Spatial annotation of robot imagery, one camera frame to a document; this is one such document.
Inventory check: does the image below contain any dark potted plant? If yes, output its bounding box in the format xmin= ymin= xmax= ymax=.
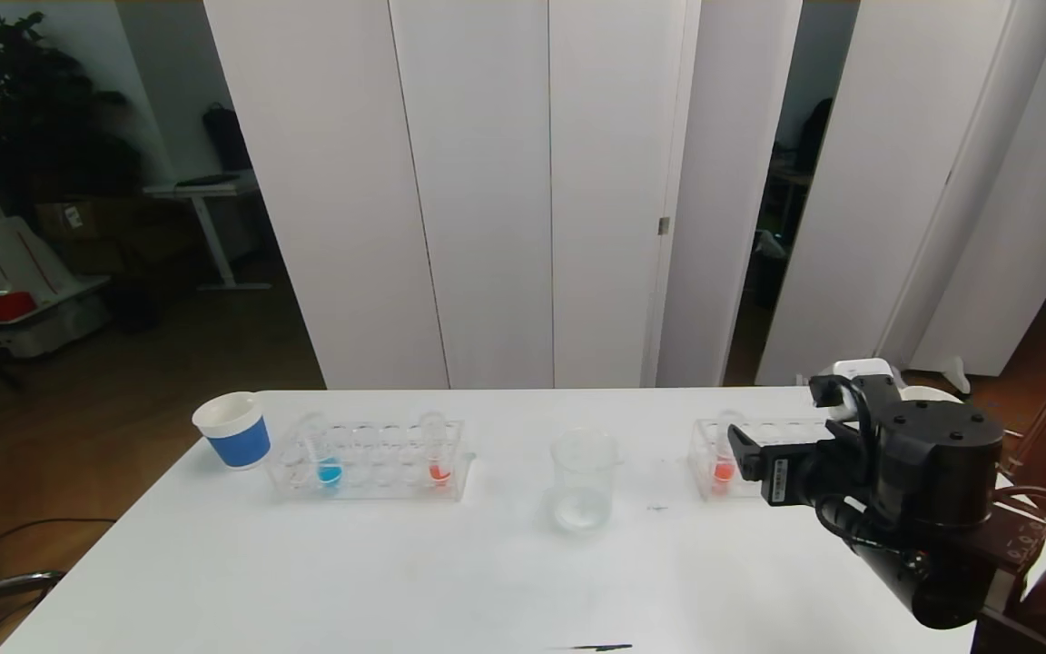
xmin=0 ymin=0 xmax=147 ymax=219

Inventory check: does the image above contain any red pigment test tube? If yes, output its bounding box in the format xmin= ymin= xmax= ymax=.
xmin=714 ymin=411 xmax=745 ymax=496
xmin=419 ymin=411 xmax=453 ymax=487

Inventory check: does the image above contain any clear acrylic test tube rack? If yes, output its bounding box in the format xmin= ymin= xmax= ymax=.
xmin=266 ymin=420 xmax=475 ymax=502
xmin=688 ymin=418 xmax=833 ymax=500

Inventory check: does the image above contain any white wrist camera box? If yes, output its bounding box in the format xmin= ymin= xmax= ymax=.
xmin=809 ymin=359 xmax=901 ymax=421

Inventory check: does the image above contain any white background desk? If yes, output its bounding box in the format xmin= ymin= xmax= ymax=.
xmin=143 ymin=173 xmax=271 ymax=293

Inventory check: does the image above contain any white angled partition panel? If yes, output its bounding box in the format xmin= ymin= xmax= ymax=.
xmin=656 ymin=0 xmax=804 ymax=389

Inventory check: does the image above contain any metal chair frame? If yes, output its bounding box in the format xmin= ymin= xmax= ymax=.
xmin=0 ymin=570 xmax=65 ymax=611

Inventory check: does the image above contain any white machine base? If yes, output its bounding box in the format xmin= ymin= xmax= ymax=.
xmin=0 ymin=218 xmax=113 ymax=360

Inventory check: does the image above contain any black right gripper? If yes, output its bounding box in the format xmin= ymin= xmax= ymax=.
xmin=726 ymin=419 xmax=865 ymax=507

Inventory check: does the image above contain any black camera cable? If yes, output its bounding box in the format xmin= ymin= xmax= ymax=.
xmin=814 ymin=495 xmax=878 ymax=546

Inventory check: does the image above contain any white partition foot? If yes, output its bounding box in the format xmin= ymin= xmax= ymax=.
xmin=904 ymin=357 xmax=972 ymax=396

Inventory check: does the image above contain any black floor cable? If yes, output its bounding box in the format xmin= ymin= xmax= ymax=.
xmin=0 ymin=518 xmax=117 ymax=582

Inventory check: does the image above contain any blue pigment test tube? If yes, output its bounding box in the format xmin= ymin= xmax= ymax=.
xmin=298 ymin=413 xmax=344 ymax=491

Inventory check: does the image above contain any black bag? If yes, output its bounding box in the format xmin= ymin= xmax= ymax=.
xmin=203 ymin=104 xmax=253 ymax=175

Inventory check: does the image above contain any cardboard box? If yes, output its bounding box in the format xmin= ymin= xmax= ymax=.
xmin=36 ymin=202 xmax=124 ymax=244

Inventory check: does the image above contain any clear glass beaker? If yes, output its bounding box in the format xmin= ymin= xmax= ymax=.
xmin=550 ymin=430 xmax=624 ymax=532

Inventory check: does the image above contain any white folding partition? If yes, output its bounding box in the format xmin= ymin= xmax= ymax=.
xmin=755 ymin=0 xmax=1046 ymax=387
xmin=203 ymin=0 xmax=701 ymax=391

